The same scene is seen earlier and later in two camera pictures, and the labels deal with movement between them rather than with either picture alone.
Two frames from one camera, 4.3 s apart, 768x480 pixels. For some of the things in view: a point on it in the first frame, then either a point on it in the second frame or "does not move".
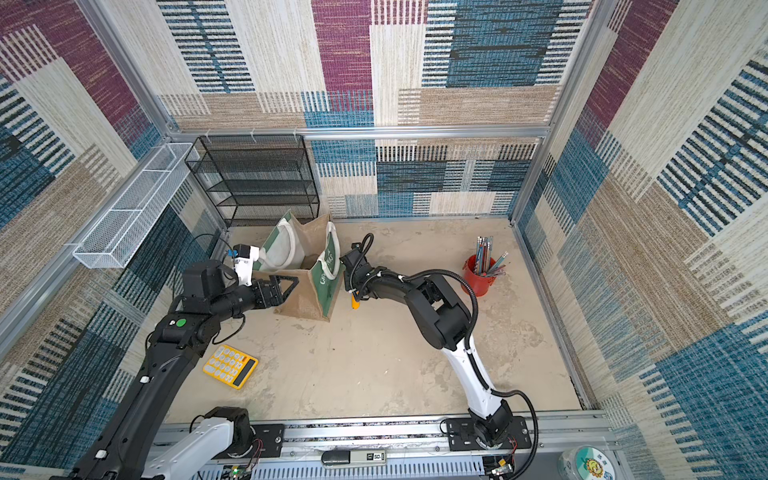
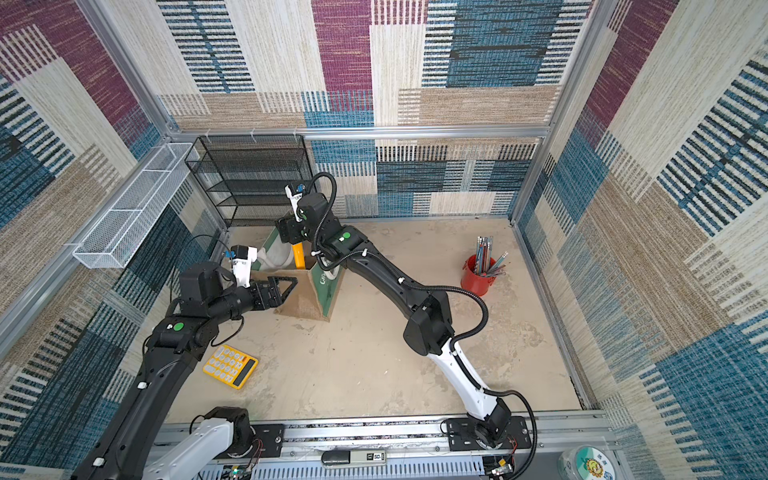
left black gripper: (277, 296) does not move
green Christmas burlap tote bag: (311, 254) does not move
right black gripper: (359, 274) -> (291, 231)
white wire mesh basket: (119, 231) does not move
